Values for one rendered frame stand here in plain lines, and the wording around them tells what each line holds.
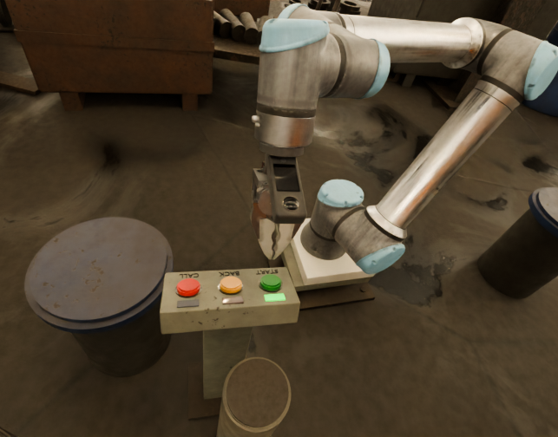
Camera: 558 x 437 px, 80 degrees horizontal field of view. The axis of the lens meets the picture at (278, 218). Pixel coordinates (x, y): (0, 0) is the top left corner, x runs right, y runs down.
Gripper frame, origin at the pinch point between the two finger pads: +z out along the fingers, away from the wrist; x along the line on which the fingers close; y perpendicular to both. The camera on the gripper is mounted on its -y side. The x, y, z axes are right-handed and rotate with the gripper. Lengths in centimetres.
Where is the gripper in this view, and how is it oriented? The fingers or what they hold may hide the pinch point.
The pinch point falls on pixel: (272, 255)
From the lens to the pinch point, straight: 59.7
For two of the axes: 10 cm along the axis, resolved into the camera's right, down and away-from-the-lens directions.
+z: -1.0, 8.9, 4.5
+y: -2.1, -4.6, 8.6
